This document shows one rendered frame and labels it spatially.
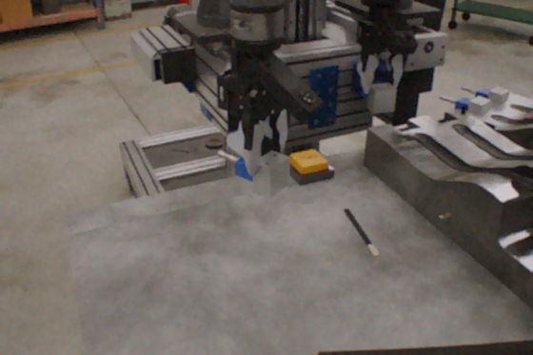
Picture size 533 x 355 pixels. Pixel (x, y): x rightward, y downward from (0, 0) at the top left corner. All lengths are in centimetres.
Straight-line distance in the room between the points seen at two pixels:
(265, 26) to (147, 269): 43
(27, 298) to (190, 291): 136
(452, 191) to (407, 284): 18
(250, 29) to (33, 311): 155
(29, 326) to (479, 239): 156
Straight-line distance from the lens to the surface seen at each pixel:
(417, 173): 98
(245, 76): 77
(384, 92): 111
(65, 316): 198
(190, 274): 84
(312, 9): 148
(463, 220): 91
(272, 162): 80
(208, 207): 98
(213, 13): 125
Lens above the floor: 136
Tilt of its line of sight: 29 degrees down
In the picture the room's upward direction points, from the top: straight up
